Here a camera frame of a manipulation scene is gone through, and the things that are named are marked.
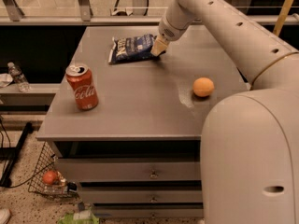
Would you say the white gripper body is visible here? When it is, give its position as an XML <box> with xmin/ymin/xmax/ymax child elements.
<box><xmin>159</xmin><ymin>0</ymin><xmax>197</xmax><ymax>42</ymax></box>

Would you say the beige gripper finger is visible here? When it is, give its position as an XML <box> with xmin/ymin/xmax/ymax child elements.
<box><xmin>150</xmin><ymin>35</ymin><xmax>169</xmax><ymax>57</ymax></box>

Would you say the blue chip bag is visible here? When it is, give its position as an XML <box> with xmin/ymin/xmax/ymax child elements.
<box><xmin>108</xmin><ymin>34</ymin><xmax>158</xmax><ymax>64</ymax></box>

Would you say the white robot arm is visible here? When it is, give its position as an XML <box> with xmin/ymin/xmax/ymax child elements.
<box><xmin>152</xmin><ymin>0</ymin><xmax>299</xmax><ymax>224</ymax></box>

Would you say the orange ball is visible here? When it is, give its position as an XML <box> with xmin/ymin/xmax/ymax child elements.
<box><xmin>192</xmin><ymin>77</ymin><xmax>215</xmax><ymax>97</ymax></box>

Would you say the grey drawer cabinet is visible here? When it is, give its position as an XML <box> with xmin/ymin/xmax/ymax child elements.
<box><xmin>36</xmin><ymin>25</ymin><xmax>250</xmax><ymax>220</ymax></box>

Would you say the red cola can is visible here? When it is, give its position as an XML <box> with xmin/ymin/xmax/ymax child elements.
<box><xmin>65</xmin><ymin>63</ymin><xmax>98</xmax><ymax>110</ymax></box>

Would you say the top grey drawer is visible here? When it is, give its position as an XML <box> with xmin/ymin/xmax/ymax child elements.
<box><xmin>55</xmin><ymin>159</ymin><xmax>201</xmax><ymax>182</ymax></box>

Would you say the grey drawer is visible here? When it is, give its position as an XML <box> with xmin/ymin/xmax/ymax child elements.
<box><xmin>78</xmin><ymin>187</ymin><xmax>202</xmax><ymax>204</ymax></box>
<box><xmin>55</xmin><ymin>159</ymin><xmax>201</xmax><ymax>182</ymax></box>
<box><xmin>93</xmin><ymin>204</ymin><xmax>204</xmax><ymax>218</ymax></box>

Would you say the clear plastic water bottle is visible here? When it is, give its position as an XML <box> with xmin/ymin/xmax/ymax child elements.
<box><xmin>7</xmin><ymin>62</ymin><xmax>30</xmax><ymax>92</ymax></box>

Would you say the crumpled white paper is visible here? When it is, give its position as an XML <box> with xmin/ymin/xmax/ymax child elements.
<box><xmin>0</xmin><ymin>73</ymin><xmax>13</xmax><ymax>88</ymax></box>

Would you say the middle grey drawer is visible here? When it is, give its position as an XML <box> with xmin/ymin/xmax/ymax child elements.
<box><xmin>78</xmin><ymin>187</ymin><xmax>202</xmax><ymax>204</ymax></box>

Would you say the red apple in basket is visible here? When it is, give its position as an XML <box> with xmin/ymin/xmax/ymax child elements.
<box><xmin>42</xmin><ymin>171</ymin><xmax>58</xmax><ymax>185</ymax></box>

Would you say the bottom grey drawer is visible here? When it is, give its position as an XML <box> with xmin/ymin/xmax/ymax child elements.
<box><xmin>93</xmin><ymin>204</ymin><xmax>204</xmax><ymax>218</ymax></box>

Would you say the green white packet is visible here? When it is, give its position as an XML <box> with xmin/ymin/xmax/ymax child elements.
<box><xmin>57</xmin><ymin>210</ymin><xmax>99</xmax><ymax>224</ymax></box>

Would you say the black metal stand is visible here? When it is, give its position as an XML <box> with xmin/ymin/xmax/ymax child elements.
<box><xmin>0</xmin><ymin>122</ymin><xmax>33</xmax><ymax>188</ymax></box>

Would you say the white shoe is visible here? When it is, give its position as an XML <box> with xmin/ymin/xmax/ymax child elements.
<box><xmin>0</xmin><ymin>208</ymin><xmax>11</xmax><ymax>224</ymax></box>

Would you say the black wire basket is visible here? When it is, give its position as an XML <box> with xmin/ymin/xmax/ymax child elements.
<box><xmin>28</xmin><ymin>143</ymin><xmax>77</xmax><ymax>199</ymax></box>

